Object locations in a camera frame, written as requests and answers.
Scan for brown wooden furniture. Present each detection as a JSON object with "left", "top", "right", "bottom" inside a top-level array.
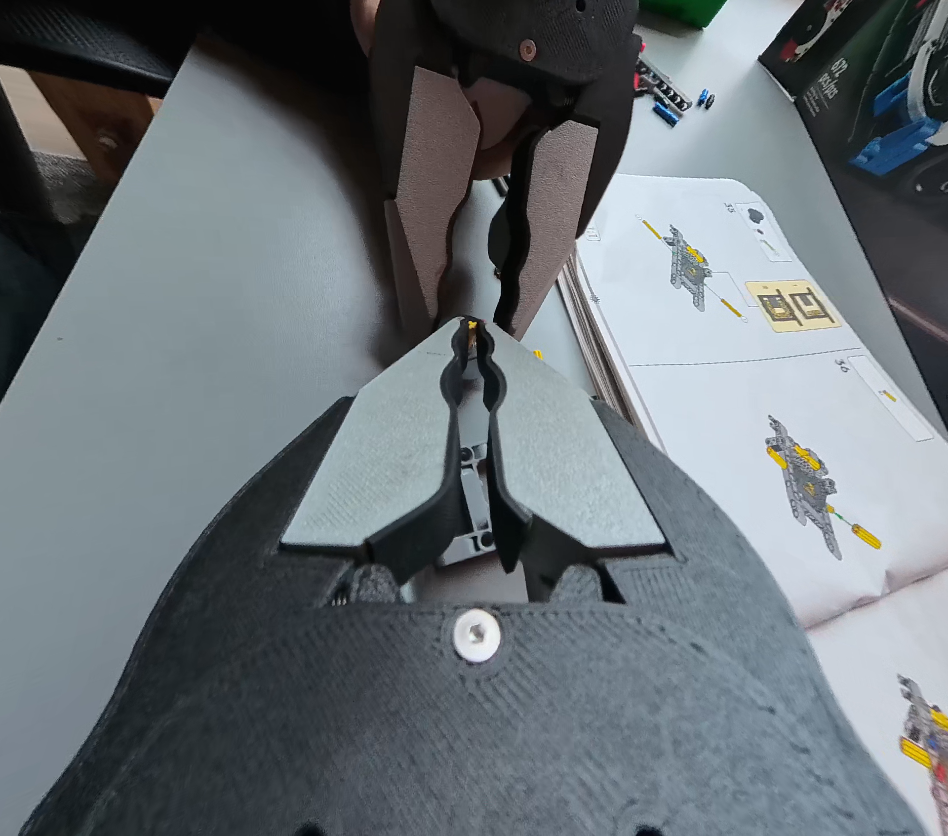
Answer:
[{"left": 26, "top": 69, "right": 164, "bottom": 189}]

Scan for person's dark trousers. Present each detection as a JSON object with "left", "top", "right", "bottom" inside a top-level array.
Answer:
[{"left": 0, "top": 206, "right": 93, "bottom": 400}]

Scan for black mesh chair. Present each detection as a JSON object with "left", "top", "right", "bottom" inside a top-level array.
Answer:
[{"left": 0, "top": 0, "right": 179, "bottom": 104}]

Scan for black lego set box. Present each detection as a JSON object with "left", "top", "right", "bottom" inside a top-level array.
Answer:
[{"left": 757, "top": 0, "right": 948, "bottom": 430}]

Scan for lego instruction booklet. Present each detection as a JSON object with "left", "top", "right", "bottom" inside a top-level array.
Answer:
[{"left": 555, "top": 173, "right": 948, "bottom": 836}]

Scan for pile of loose lego pieces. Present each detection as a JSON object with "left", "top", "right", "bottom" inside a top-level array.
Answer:
[{"left": 633, "top": 36, "right": 696, "bottom": 111}]

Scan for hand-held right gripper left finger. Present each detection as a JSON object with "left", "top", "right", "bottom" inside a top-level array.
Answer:
[{"left": 280, "top": 318, "right": 475, "bottom": 585}]

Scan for grey lego frame assembly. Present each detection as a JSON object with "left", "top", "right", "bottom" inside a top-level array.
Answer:
[{"left": 437, "top": 362, "right": 497, "bottom": 566}]

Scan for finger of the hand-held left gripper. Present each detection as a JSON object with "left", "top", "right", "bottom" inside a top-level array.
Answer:
[
  {"left": 384, "top": 64, "right": 484, "bottom": 337},
  {"left": 487, "top": 121, "right": 601, "bottom": 339}
]

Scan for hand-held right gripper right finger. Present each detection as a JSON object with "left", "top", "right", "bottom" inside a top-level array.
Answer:
[{"left": 477, "top": 319, "right": 668, "bottom": 574}]

